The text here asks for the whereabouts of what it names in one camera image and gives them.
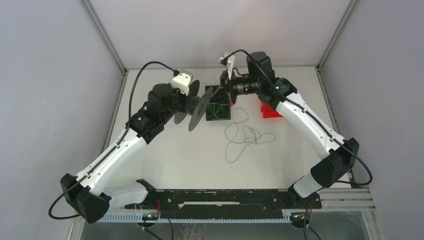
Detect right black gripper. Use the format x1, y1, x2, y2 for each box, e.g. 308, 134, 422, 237
208, 68, 261, 106

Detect dark grey cable spool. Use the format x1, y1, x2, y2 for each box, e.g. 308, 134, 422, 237
173, 80, 211, 132

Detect long green cable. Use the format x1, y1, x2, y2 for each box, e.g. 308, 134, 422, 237
198, 96, 276, 165

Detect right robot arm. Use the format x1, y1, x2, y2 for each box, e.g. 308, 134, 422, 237
217, 50, 360, 208

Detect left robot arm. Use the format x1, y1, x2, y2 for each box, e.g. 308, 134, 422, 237
60, 80, 200, 224

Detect black plastic bin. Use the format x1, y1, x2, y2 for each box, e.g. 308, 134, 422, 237
204, 85, 231, 121

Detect red plastic bin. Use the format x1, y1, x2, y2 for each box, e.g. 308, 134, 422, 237
260, 102, 283, 119

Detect green cable in black bin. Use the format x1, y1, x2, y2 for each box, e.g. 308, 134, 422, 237
207, 102, 231, 119

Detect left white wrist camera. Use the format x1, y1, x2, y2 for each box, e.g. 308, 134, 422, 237
171, 69, 193, 96

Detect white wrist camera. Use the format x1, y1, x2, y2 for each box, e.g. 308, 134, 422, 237
217, 52, 236, 80
171, 69, 193, 96

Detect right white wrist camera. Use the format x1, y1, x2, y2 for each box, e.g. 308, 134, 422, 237
217, 52, 236, 80

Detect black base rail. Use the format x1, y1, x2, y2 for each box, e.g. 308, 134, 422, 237
124, 188, 322, 220

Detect right black camera cable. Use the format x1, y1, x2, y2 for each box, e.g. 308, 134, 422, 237
221, 48, 374, 187

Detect black camera cable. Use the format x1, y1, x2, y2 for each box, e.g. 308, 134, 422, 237
48, 60, 180, 221
221, 48, 374, 187

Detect left black camera cable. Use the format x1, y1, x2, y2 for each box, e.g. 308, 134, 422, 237
48, 60, 180, 221

